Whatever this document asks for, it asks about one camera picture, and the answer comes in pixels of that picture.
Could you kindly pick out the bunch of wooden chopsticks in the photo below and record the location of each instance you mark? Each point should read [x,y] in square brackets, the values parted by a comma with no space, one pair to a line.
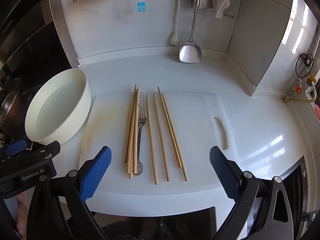
[132,130]

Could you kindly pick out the black vented appliance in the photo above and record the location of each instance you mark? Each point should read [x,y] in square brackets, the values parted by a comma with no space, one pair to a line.
[298,185]

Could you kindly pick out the black device with red button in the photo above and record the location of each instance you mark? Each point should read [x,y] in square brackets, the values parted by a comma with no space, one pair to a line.
[306,59]

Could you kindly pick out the gas valve with orange knob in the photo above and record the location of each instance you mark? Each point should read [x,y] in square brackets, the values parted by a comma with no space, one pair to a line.
[297,89]

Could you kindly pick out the person's left hand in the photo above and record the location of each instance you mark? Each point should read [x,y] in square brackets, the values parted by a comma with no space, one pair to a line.
[22,215]

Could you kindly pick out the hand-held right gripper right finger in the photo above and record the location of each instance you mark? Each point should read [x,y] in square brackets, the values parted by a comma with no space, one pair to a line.
[225,172]

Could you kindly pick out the white round bowl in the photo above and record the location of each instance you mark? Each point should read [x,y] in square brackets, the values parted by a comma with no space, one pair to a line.
[82,100]

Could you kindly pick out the metal peeler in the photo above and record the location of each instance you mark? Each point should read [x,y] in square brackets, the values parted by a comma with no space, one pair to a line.
[229,13]

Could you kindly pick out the metal spatula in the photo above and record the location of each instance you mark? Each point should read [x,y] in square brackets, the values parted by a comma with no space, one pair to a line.
[190,52]

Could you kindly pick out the black glass cooktop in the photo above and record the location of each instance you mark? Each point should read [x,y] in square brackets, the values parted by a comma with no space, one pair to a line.
[5,136]

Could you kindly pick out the white plastic cutting board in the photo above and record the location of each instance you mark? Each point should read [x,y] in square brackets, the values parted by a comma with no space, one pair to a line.
[195,130]

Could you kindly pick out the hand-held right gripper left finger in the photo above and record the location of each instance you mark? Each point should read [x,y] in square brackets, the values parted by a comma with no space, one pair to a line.
[96,172]

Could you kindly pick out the dark lidded cooking pot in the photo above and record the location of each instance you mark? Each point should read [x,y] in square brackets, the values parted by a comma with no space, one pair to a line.
[10,107]

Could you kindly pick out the white bottle brush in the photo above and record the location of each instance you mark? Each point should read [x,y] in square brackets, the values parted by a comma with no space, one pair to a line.
[178,10]

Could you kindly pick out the black range hood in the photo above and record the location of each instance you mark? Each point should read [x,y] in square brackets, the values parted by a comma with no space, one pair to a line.
[22,30]

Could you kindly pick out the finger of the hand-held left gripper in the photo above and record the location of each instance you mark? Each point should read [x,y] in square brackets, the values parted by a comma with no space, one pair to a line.
[50,148]
[15,148]

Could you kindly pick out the pink object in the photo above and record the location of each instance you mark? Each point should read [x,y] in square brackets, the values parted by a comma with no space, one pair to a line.
[317,112]

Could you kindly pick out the metal fork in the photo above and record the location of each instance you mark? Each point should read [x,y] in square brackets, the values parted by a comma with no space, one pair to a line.
[141,120]

